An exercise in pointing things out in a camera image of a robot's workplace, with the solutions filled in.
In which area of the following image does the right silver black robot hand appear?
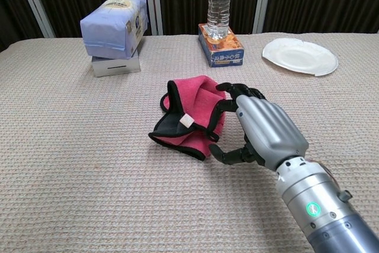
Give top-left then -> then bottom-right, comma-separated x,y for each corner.
208,82 -> 309,172

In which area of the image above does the pink and black towel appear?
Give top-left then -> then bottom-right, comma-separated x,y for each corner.
147,75 -> 227,161

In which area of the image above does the white paper plate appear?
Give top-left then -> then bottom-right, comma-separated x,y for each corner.
261,37 -> 339,77

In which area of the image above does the orange and blue tissue box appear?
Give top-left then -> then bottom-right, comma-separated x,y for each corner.
197,23 -> 245,68

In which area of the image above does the clear plastic water bottle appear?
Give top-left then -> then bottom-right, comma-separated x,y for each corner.
206,0 -> 235,42

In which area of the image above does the white cardboard box with slot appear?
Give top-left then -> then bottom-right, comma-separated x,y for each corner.
91,51 -> 142,78

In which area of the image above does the beige woven tablecloth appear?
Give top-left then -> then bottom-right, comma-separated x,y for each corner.
0,32 -> 379,253

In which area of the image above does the lavender paper tissue pack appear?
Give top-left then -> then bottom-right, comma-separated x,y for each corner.
79,0 -> 149,60

